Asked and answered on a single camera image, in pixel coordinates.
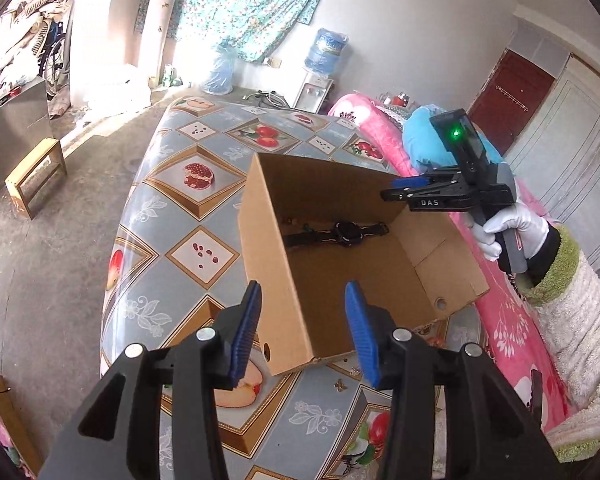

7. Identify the person's right hand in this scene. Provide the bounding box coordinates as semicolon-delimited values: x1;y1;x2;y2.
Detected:
467;204;551;263

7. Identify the black wrist watch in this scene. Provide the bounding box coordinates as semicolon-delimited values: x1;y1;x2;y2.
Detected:
282;221;390;248

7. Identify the metal cabinet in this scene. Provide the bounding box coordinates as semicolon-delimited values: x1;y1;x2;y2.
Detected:
0;76;53;204

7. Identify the pink floral blanket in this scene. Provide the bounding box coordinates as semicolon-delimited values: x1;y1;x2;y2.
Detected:
327;92;581;436

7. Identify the white water dispenser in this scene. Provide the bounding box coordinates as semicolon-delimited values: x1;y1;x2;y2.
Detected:
294;71;335;115

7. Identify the fruit print tablecloth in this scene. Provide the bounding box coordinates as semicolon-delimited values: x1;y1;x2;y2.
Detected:
100;96;486;480

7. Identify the small black device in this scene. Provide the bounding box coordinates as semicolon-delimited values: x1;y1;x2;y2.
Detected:
529;369;545;413

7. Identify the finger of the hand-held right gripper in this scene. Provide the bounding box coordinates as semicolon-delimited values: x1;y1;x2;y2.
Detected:
392;166;463;188
380;182;468;202

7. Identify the person's right forearm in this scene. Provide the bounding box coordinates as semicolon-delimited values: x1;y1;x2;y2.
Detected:
517;225;600;466

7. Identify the teal floral curtain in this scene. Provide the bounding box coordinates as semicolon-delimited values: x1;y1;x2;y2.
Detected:
137;0;337;61

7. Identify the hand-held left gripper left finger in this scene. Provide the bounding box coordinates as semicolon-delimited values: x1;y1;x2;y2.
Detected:
39;280;263;480

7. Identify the red door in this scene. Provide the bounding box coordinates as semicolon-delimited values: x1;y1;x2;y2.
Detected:
467;49;557;156

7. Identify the white wardrobe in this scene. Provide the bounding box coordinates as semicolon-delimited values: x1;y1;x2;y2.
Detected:
505;55;600;271

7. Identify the brown cardboard box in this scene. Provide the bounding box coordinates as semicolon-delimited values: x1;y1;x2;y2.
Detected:
237;152;491;377

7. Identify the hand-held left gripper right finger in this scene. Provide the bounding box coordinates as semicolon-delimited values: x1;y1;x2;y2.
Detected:
344;281;568;480

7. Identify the pile of clothes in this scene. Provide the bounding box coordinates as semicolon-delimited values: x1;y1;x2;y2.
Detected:
0;0;78;96

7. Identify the brown wooden box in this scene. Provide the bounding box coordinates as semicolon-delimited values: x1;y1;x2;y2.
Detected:
0;366;43;476

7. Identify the wooden stool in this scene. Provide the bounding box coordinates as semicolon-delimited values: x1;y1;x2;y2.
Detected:
5;138;68;221

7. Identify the blue water bottle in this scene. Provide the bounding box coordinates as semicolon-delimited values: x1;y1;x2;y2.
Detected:
304;27;350;77

